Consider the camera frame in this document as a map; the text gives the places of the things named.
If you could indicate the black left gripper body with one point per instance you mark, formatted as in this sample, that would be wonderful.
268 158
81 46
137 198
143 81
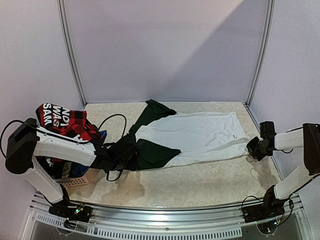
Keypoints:
123 165

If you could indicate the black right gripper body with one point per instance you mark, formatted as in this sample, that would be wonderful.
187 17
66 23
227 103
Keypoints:
253 149

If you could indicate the white and green raglan shirt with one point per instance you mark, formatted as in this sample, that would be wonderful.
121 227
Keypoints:
167 138

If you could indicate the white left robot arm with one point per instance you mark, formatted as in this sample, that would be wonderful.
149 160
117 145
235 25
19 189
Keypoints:
29 141

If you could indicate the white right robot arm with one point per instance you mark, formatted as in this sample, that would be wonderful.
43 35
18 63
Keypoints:
302 142

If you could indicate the pink plastic laundry basket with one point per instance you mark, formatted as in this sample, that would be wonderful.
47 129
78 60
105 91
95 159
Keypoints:
74 182

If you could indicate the blue garment in basket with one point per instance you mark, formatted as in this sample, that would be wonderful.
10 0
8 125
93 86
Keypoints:
77 170

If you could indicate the red black plaid garment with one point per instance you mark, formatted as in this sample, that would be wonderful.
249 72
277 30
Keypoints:
66 122

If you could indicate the black printed garment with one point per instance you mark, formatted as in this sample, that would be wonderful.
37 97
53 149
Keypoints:
54 169

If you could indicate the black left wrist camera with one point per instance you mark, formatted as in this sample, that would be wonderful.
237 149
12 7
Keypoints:
127 147

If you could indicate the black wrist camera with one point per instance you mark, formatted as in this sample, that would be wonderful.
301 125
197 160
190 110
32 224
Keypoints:
127 147
267 130

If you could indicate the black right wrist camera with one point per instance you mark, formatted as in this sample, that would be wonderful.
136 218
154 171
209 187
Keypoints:
267 130

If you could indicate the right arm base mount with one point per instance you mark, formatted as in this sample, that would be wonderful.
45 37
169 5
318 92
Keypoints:
262 211

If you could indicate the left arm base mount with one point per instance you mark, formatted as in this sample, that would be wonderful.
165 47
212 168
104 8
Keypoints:
73 212

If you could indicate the front aluminium rail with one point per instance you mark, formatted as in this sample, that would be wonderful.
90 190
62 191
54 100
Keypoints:
220 222

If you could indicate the right aluminium frame post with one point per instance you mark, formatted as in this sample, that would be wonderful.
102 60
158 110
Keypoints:
262 51

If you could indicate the aluminium frame post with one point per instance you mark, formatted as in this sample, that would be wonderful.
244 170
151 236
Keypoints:
262 51
61 6

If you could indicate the left aluminium frame post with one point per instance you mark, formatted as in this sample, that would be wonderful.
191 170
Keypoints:
61 6

